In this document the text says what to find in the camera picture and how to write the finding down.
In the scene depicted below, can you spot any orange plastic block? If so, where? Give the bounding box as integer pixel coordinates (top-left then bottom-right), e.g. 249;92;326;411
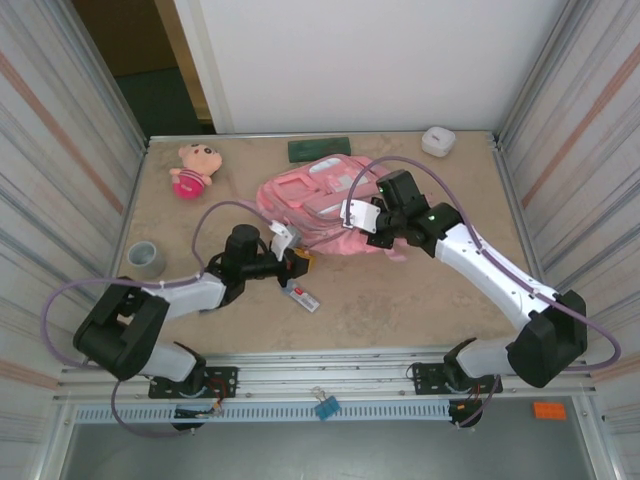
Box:
532;401;568;421

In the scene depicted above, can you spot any small white case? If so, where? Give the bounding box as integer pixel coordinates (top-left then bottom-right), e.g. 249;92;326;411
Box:
419;126;456;159

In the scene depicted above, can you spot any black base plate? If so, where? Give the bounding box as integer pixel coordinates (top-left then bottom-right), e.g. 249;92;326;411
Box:
148;366;240;400
410;362;503;396

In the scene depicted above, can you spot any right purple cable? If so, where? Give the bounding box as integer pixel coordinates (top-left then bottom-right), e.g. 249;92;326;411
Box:
347;155;624;431

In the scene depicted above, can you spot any blue white pen pack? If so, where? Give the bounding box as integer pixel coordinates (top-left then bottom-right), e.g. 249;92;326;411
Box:
278;280;322;314

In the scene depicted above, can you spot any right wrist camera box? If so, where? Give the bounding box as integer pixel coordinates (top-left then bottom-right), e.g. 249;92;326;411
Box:
339;197;384;234

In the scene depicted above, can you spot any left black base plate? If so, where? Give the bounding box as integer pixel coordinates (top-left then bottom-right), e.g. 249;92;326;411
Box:
148;366;240;400

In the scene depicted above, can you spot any purple cable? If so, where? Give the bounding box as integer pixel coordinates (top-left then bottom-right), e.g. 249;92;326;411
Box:
39;199;281;441
347;155;624;431

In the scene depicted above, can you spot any white door frame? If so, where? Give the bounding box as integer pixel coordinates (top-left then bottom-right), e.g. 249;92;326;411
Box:
154;0;236;135

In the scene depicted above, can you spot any green pencil case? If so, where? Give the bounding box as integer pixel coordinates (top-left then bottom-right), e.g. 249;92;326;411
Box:
287;135;353;165

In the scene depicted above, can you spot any pink plush doll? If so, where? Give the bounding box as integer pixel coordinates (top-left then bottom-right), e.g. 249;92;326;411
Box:
168;143;224;201

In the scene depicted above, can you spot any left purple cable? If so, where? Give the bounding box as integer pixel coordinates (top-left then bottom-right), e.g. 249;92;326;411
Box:
39;199;281;441

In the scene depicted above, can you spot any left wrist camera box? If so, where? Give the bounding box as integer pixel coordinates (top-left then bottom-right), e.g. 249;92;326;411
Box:
269;223;300;259

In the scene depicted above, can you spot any blue binder clip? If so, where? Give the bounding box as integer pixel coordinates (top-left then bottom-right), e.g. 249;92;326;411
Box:
310;385;341;420

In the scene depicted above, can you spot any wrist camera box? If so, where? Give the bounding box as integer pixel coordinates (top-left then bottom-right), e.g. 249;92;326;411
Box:
269;223;300;259
339;197;384;234

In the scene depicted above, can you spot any pink backpack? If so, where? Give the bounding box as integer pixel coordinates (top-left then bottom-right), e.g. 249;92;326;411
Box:
255;154;409;264

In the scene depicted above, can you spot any aluminium table frame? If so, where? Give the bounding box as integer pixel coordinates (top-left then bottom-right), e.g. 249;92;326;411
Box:
52;130;599;405

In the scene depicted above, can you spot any white slotted cable duct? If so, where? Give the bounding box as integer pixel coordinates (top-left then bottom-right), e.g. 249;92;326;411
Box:
72;403;454;424

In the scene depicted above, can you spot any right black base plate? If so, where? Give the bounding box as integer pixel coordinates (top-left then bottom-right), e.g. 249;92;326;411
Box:
410;362;503;396

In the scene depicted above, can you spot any grey tape roll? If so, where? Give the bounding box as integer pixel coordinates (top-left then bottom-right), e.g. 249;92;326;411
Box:
127;241;166;279

